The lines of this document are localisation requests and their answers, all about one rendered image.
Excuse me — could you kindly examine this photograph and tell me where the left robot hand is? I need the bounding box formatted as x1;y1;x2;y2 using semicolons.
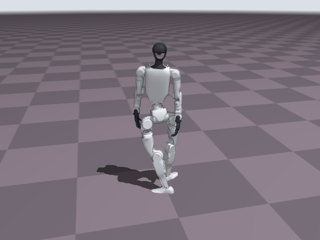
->
133;109;142;129

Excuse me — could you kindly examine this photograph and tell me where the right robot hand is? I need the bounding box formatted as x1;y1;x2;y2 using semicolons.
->
171;115;182;137

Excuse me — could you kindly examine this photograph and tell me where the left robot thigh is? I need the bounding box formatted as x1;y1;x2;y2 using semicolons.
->
140;115;164;159

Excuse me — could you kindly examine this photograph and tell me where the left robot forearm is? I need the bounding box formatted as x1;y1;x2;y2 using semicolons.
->
132;88;142;113

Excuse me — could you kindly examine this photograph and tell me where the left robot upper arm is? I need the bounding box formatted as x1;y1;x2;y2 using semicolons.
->
135;66;147;96

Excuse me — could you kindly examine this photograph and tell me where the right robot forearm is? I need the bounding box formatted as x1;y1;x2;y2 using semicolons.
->
174;92;182;120

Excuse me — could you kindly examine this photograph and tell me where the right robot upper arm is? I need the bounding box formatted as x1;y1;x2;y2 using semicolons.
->
170;68;181;100

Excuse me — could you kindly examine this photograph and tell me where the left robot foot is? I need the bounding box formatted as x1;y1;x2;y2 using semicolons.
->
151;186;174;194

